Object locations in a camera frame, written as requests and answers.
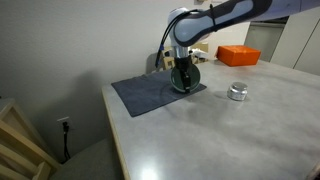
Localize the green bowl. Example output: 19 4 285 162
170 64 201 93

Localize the dark blue cloth mat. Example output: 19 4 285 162
112 70 206 117

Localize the white wall outlet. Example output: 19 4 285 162
57 116 73 130

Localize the black power cable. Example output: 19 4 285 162
61 121 72 162

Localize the grey kitchen counter cabinet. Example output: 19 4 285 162
245 22 285 62

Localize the orange box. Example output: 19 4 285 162
216 45 261 67

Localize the silver tin lid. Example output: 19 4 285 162
230 82 248 91

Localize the wooden chair front left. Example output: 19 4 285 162
0 99 61 180

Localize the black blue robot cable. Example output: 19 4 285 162
154 9 201 69

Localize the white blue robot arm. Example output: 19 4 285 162
162 0 320 93

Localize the silver candle tin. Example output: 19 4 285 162
227 88 248 101

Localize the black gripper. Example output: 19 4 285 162
174 56 192 93

